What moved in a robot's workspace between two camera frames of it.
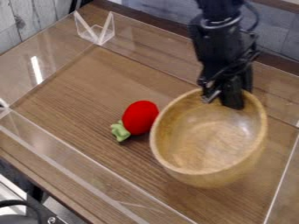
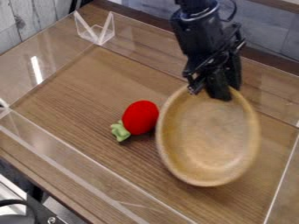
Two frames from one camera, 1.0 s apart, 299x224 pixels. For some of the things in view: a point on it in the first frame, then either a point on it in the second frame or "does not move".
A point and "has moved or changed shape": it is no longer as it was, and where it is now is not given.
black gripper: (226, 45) to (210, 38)
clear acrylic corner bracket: (96, 34) does not move
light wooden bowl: (209, 144) has moved or changed shape
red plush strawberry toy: (139, 116) does not move
